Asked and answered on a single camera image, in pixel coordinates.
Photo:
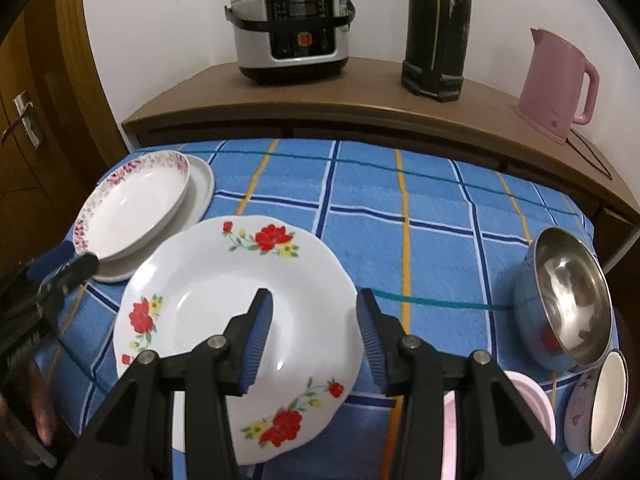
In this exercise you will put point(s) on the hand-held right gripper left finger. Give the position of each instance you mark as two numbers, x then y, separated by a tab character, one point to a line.
260	342

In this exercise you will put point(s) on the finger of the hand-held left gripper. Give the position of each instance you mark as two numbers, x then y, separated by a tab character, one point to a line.
80	269

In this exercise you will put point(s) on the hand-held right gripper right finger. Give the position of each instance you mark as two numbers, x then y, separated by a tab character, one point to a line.
372	347

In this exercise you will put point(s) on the pink floral rim plate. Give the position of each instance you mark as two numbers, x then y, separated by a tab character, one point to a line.
135	205

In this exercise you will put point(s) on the red flower white plate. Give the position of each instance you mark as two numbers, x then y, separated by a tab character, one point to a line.
210	270

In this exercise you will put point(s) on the pink plastic bowl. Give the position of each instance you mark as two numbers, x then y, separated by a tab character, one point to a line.
535	405

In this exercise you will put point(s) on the red-rimmed enamel bowl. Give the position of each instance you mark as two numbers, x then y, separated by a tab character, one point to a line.
565	290

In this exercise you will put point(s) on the white enamel bowl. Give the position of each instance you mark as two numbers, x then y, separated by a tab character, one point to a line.
607	400

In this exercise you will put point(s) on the person's left hand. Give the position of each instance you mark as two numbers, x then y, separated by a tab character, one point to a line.
42	400

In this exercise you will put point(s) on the wooden door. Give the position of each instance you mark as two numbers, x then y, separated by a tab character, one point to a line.
30	185

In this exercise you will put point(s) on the blue plaid cloth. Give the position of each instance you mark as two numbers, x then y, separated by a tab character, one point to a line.
425	240

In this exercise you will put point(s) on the plain white plate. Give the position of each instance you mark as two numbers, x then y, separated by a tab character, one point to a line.
200	185

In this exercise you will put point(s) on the wooden cabinet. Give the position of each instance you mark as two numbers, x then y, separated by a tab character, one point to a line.
350	90

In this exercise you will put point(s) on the pink electric kettle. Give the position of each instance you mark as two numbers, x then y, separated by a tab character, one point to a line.
550	85

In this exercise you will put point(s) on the silver black rice cooker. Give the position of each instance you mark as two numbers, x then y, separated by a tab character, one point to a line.
285	25

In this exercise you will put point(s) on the black box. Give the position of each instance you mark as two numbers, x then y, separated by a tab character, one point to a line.
435	35

